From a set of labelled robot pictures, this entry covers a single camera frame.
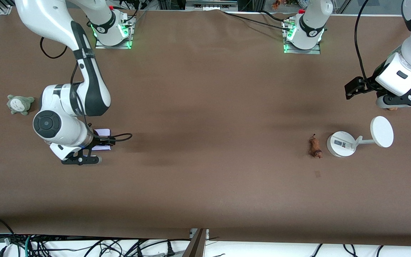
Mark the brown lion statue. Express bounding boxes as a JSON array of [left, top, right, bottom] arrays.
[[308, 134, 323, 159]]

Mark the white phone stand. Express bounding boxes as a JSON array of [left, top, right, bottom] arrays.
[[326, 116, 394, 158]]

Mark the grey green plush toy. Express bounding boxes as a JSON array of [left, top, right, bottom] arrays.
[[7, 94, 35, 116]]

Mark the brown table cover sheet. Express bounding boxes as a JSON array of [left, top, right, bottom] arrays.
[[0, 6, 411, 247]]

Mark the grey metal device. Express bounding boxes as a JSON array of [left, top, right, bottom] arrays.
[[186, 0, 238, 10]]

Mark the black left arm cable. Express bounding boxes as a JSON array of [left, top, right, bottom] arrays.
[[355, 0, 370, 80]]

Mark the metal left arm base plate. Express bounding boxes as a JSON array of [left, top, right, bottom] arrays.
[[282, 20, 321, 55]]

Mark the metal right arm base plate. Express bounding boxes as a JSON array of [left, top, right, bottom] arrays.
[[95, 16, 135, 49]]

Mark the thin black power cable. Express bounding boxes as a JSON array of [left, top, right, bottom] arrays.
[[222, 11, 287, 29], [262, 10, 291, 23]]

